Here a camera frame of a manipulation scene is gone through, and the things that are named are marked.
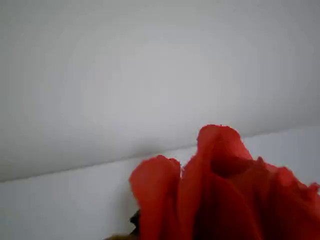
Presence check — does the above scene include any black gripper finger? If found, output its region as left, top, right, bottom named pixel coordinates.
left=129, top=209, right=141, bottom=232

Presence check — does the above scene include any red artificial rose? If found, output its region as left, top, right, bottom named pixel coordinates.
left=128, top=124, right=320, bottom=240

